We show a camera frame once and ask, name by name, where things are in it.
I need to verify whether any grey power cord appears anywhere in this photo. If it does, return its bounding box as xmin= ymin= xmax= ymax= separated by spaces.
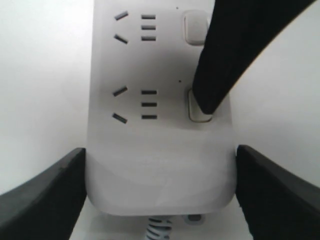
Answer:
xmin=144 ymin=216 xmax=173 ymax=240

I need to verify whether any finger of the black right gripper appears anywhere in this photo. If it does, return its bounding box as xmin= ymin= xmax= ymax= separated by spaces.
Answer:
xmin=192 ymin=0 xmax=313 ymax=115

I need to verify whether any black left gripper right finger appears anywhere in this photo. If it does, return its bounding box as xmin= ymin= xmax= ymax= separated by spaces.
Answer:
xmin=236 ymin=145 xmax=320 ymax=240

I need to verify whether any white five-outlet power strip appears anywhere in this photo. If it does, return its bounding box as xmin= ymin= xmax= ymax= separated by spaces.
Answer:
xmin=85 ymin=0 xmax=236 ymax=216

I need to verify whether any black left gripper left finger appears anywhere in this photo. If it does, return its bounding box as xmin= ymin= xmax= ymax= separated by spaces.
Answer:
xmin=0 ymin=148 xmax=87 ymax=240

